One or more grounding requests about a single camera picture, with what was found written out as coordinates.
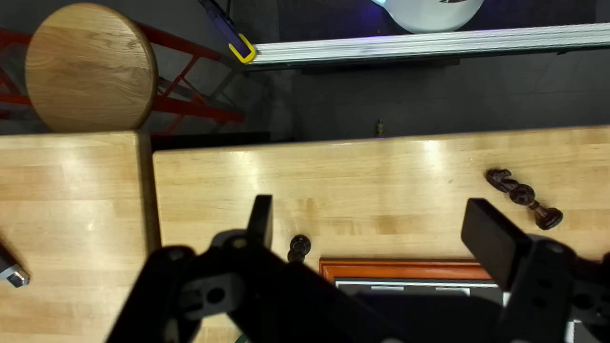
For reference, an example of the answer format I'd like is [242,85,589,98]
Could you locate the chess board with orange frame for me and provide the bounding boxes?
[319,258,580,343]

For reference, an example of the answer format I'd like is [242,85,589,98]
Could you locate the blue clamp with yellow tip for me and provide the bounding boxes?
[199,0,257,65]

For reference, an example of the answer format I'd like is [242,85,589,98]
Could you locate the dark brown chess pawn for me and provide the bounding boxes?
[287,234,312,264]

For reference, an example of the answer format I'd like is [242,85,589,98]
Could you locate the round wooden stool red legs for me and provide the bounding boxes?
[0,2,246,136]

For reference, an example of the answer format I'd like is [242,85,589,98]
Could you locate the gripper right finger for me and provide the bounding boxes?
[461,198,610,343]

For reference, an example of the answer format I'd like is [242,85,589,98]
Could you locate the grey metal bolt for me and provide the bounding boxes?
[0,242,31,288]

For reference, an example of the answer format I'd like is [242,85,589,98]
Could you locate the dark brown chess piece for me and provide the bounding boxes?
[486,169,564,231]

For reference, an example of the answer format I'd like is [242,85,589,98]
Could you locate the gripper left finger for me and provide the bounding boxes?
[106,194,396,343]

